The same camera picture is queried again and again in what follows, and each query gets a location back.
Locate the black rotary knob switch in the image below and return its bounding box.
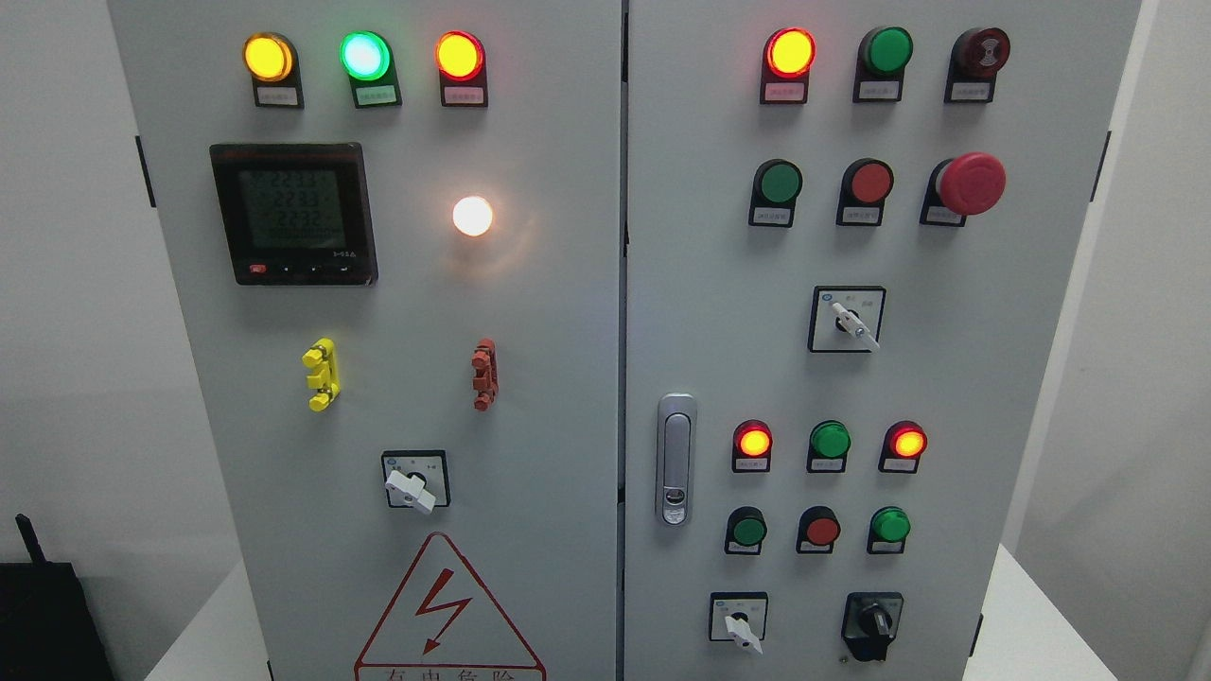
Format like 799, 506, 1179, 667
842, 593, 903, 662

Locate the red terminal clip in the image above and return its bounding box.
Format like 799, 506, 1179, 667
471, 338, 500, 412

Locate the red indicator lamp lower left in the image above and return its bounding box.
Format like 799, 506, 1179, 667
731, 419, 773, 473

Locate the red indicator lamp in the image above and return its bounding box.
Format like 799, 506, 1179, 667
761, 25, 816, 105
731, 419, 773, 473
878, 420, 926, 474

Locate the white glowing lamp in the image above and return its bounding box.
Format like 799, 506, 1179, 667
450, 195, 497, 238

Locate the green push button lower left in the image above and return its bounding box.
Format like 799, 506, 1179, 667
724, 507, 768, 555

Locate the green push button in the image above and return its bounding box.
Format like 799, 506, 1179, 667
747, 158, 803, 229
724, 507, 768, 555
867, 507, 912, 555

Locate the green push button upper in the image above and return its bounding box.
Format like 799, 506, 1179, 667
747, 158, 803, 229

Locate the grey left cabinet door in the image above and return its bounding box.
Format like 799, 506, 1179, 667
109, 1, 622, 680

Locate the grey cabinet door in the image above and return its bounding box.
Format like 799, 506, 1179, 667
109, 1, 622, 680
622, 1, 1141, 680

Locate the green indicator lamp lower middle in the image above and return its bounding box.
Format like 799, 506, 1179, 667
807, 420, 853, 474

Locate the grey right cabinet door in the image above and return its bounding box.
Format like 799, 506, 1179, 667
622, 1, 1141, 680

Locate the red push button lower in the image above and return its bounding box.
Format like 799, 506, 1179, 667
796, 505, 842, 553

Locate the red push button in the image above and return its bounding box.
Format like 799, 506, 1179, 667
796, 505, 842, 553
836, 158, 894, 227

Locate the yellow terminal clip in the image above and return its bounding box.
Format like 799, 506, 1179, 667
300, 337, 342, 412

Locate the red push button upper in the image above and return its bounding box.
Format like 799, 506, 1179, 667
836, 158, 894, 227

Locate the red indicator lamp lower right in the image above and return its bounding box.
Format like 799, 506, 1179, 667
878, 420, 926, 474

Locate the red indicator lamp left door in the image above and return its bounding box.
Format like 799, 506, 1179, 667
435, 30, 488, 108

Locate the red electric hazard sign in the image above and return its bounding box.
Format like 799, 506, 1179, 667
354, 532, 549, 680

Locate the black digital power meter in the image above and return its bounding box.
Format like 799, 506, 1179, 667
210, 142, 378, 288

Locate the green push button lower right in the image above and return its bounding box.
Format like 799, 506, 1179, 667
867, 507, 912, 555

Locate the red indicator lamp top right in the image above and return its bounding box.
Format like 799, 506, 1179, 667
761, 25, 816, 105

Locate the lit green indicator lamp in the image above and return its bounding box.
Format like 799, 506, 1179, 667
339, 30, 402, 109

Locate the red emergency stop button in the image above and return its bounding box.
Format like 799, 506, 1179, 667
920, 151, 1008, 228

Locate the green indicator lamp top right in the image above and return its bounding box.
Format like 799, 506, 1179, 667
851, 25, 914, 104

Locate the yellow indicator lamp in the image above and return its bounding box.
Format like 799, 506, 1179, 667
243, 33, 306, 109

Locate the dark red buzzer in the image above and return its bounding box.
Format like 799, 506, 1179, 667
945, 25, 1011, 104

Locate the black device with antenna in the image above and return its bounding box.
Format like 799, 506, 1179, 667
1, 514, 114, 680

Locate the silver door handle lock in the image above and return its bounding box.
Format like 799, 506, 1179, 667
655, 393, 698, 527

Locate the white selector switch left door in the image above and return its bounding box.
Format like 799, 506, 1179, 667
381, 450, 450, 515

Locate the white selector switch upper right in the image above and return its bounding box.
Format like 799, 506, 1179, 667
808, 286, 886, 353

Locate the white selector switch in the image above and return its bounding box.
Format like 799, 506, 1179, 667
708, 591, 769, 656
808, 286, 886, 353

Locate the white selector switch bottom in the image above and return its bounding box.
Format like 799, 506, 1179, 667
708, 591, 769, 656

